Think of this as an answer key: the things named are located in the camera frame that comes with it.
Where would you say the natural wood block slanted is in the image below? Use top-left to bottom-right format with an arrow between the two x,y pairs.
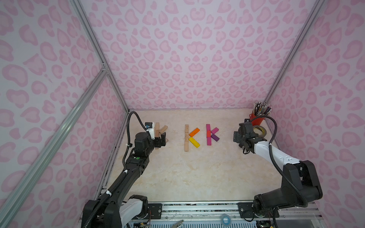
159,125 -> 168,134

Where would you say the purple block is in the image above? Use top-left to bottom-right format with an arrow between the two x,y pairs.
211,134 -> 220,142

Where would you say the yellow block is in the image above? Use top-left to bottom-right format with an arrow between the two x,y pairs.
189,137 -> 200,148

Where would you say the orange block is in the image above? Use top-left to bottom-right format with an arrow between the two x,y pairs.
189,128 -> 200,137

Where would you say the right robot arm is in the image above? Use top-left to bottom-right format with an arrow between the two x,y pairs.
233,120 -> 323,216

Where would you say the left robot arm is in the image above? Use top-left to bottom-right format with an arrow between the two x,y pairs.
81,132 -> 166,228

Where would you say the red pen cup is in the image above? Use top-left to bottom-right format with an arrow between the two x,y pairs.
249,113 -> 265,126

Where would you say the dark tape roll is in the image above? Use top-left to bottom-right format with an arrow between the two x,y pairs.
253,125 -> 267,138

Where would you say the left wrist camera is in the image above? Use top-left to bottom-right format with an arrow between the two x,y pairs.
145,122 -> 156,140

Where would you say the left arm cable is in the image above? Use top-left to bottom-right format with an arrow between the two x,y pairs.
82,111 -> 147,228

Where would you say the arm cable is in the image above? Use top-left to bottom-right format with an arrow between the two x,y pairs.
249,115 -> 309,207
82,111 -> 147,228

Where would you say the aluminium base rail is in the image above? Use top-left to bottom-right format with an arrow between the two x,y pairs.
77,199 -> 329,228

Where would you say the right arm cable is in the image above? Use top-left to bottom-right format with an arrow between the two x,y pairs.
249,115 -> 309,207

